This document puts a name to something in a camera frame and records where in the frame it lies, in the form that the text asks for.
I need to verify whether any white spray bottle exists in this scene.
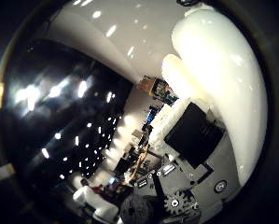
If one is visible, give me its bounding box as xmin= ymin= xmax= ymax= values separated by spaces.
xmin=161 ymin=8 xmax=269 ymax=188

